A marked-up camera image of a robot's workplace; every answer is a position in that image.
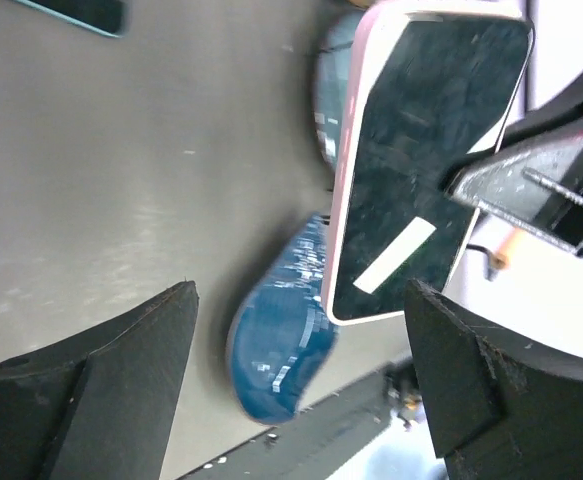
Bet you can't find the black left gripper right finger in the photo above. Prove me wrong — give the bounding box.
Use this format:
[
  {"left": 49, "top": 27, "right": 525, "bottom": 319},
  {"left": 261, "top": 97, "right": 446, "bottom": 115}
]
[{"left": 405, "top": 280, "right": 583, "bottom": 479}]

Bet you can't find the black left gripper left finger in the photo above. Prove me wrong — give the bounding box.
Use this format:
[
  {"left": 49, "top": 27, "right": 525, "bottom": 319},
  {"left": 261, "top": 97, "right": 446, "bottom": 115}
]
[{"left": 0, "top": 281, "right": 199, "bottom": 479}]

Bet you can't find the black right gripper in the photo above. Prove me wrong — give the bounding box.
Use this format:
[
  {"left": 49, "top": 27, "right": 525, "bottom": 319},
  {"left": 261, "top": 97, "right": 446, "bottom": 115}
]
[{"left": 442, "top": 72, "right": 583, "bottom": 258}]

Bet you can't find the black phone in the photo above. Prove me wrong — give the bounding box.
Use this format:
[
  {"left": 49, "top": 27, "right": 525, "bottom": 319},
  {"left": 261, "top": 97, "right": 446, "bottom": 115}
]
[{"left": 331, "top": 13, "right": 533, "bottom": 322}]

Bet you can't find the pink phone case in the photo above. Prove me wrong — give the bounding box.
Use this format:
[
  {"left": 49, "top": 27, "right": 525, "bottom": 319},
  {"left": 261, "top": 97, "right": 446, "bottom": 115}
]
[{"left": 320, "top": 0, "right": 537, "bottom": 329}]

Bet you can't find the teal-edged phone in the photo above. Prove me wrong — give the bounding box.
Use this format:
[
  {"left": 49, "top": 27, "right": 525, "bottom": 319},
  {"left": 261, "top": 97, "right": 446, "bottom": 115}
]
[{"left": 17, "top": 0, "right": 129, "bottom": 38}]

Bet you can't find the blue shell-shaped dish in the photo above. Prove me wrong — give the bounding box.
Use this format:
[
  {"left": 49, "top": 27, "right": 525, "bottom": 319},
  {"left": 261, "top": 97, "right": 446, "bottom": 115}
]
[{"left": 226, "top": 213, "right": 339, "bottom": 426}]

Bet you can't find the grey-teal plate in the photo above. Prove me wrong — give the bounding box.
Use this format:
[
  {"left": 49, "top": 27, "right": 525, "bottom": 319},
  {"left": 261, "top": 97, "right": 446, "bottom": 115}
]
[{"left": 311, "top": 9, "right": 364, "bottom": 170}]

